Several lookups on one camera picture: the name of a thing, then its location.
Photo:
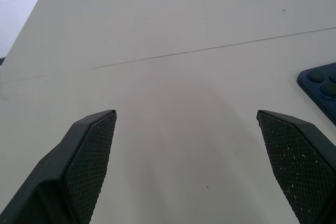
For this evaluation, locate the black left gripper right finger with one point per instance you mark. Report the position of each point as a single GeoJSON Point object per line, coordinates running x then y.
{"type": "Point", "coordinates": [296, 161]}

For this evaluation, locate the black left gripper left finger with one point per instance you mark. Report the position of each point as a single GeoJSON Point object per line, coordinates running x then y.
{"type": "Point", "coordinates": [60, 171]}

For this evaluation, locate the white iPhone box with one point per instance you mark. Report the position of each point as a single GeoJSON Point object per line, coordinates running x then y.
{"type": "Point", "coordinates": [321, 87]}

